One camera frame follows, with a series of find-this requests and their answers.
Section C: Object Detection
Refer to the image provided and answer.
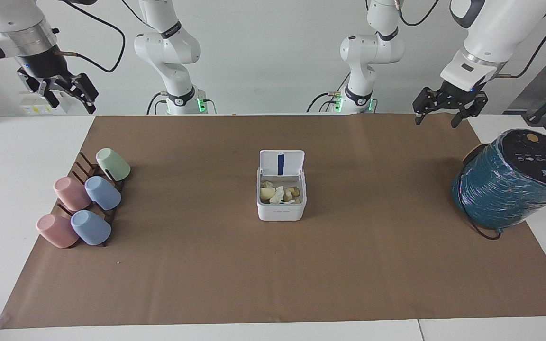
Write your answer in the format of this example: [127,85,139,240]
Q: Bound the green plastic cup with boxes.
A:
[95,148,131,181]

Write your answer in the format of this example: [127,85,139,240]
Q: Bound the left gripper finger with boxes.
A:
[450,91,490,129]
[412,87,450,126]

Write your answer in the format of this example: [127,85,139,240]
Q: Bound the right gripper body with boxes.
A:
[18,46,73,85]

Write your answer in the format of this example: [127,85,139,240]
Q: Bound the white box with yellow labels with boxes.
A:
[19,92,67,115]

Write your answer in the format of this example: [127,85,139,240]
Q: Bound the blue plastic cup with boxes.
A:
[70,210,112,246]
[84,176,122,211]

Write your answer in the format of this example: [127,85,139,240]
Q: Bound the pink plastic cup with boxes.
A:
[54,177,92,212]
[36,213,80,248]

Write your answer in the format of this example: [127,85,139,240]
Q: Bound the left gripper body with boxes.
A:
[440,78,481,102]

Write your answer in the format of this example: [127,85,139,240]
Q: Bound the white bin with hinged lid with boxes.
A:
[256,150,308,222]

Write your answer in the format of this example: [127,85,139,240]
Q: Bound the dark brown wooden cup rack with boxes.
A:
[54,152,127,248]

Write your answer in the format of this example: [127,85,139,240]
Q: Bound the black cable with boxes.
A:
[497,0,546,79]
[396,0,440,27]
[306,91,337,113]
[458,197,502,241]
[146,91,167,115]
[56,0,127,74]

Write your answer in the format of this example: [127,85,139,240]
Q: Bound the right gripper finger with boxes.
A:
[59,72,100,115]
[16,68,64,110]

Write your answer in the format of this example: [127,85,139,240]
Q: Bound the teal cord spool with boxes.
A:
[452,128,546,231]

